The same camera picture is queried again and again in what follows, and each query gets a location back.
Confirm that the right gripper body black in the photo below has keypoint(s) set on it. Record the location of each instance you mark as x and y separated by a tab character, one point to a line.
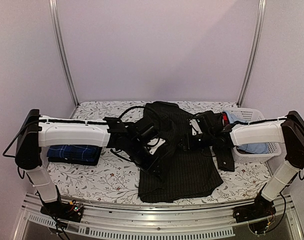
198	145

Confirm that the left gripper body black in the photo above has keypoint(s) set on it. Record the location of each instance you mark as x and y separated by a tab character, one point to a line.
135	153

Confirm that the black pinstriped long sleeve shirt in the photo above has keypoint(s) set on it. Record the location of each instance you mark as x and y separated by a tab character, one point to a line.
187	174

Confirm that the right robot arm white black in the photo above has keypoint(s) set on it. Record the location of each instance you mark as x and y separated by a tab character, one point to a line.
213	129

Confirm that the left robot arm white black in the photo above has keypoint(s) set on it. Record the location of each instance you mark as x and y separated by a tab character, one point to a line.
140	140

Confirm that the red black garment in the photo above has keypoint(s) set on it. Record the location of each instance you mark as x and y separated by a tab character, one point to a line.
225	119

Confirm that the floral patterned tablecloth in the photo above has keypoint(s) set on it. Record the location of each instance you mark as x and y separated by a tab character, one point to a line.
114	180

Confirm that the folded blue plaid shirt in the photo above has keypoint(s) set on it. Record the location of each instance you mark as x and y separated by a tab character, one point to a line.
79	152

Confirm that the white plastic laundry basket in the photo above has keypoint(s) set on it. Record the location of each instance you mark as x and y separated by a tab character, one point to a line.
244	157

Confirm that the light blue shirt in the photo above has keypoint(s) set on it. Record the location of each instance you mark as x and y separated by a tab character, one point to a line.
253	148

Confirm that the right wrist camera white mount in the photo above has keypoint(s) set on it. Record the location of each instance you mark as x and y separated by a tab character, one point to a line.
196	130

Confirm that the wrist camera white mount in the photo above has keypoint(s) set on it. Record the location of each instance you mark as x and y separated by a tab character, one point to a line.
196	130
154	144

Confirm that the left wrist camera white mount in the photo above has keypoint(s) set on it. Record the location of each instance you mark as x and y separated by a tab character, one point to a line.
154	144

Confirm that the aluminium front rail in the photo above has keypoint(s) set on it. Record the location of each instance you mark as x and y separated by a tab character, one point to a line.
111	221

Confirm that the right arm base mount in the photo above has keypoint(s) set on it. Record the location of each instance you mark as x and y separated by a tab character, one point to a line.
260	208

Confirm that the right aluminium frame post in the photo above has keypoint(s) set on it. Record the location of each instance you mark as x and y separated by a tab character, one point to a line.
253	53

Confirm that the aluminium frame post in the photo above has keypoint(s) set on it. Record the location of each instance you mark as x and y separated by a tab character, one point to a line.
61	50
253	53

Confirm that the left aluminium frame post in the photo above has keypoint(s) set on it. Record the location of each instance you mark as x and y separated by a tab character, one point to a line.
61	50

